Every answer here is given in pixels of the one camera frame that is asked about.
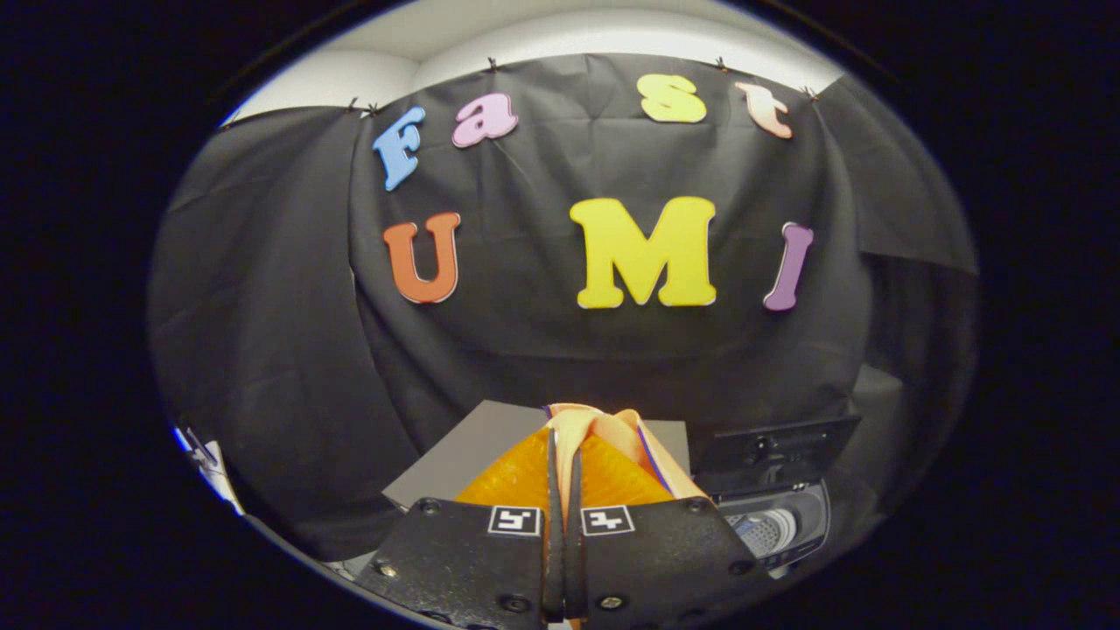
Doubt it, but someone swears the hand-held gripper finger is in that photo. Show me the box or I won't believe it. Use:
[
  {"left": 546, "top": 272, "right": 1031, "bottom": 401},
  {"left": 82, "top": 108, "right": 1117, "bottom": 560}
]
[
  {"left": 354, "top": 429, "right": 568, "bottom": 630},
  {"left": 564, "top": 435, "right": 773, "bottom": 630}
]

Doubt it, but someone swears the orange yellow shirt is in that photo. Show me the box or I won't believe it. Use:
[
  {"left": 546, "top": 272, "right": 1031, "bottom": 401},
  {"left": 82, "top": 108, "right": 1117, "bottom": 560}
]
[{"left": 542, "top": 402, "right": 711, "bottom": 505}]

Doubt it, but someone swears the grey washing machine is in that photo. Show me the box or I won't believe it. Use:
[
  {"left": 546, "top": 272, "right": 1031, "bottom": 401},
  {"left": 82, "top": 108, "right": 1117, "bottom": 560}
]
[{"left": 713, "top": 479, "right": 831, "bottom": 575}]

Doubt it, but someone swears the grey cabinet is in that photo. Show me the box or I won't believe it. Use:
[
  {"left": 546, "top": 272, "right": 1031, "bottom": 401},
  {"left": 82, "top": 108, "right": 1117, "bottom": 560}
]
[{"left": 382, "top": 400, "right": 692, "bottom": 514}]

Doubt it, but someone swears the blue and white object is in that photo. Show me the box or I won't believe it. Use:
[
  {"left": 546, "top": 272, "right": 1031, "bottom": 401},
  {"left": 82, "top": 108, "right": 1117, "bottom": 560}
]
[{"left": 171, "top": 425, "right": 247, "bottom": 517}]

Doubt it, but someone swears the black backdrop cloth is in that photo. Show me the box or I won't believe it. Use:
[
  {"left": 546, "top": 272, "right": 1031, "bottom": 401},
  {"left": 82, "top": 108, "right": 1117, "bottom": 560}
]
[{"left": 147, "top": 52, "right": 979, "bottom": 563}]

